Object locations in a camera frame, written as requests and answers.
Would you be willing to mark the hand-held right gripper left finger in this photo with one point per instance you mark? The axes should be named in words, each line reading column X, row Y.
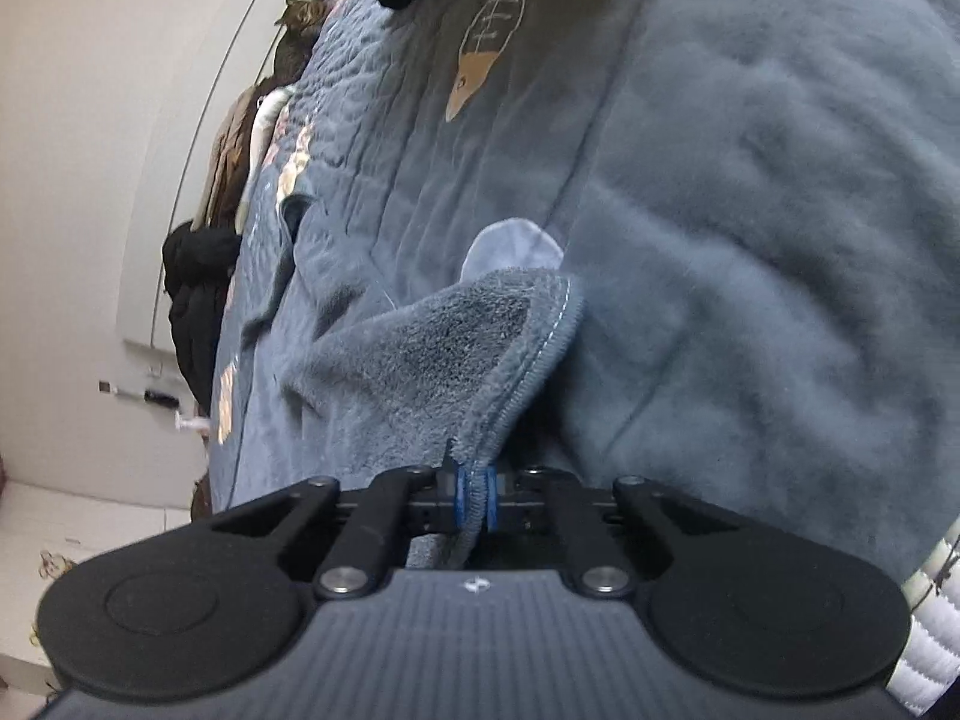
column 459, row 499

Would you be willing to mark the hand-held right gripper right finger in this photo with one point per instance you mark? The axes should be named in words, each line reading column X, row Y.
column 491, row 499

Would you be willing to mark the white spray bottle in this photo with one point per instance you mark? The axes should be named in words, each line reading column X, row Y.
column 189, row 424

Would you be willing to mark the black hairbrush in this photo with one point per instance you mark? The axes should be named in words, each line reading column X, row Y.
column 159, row 396

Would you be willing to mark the black coat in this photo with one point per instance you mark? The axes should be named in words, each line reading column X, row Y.
column 199, row 292

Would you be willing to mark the printed grey quilt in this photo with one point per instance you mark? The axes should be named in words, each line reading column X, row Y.
column 450, row 165

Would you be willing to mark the cartoon animal sticker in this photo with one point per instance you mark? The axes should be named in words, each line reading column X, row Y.
column 56, row 562

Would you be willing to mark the white headboard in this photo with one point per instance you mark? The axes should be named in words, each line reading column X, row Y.
column 187, row 165

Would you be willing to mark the white mattress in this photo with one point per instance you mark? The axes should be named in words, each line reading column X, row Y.
column 930, row 615

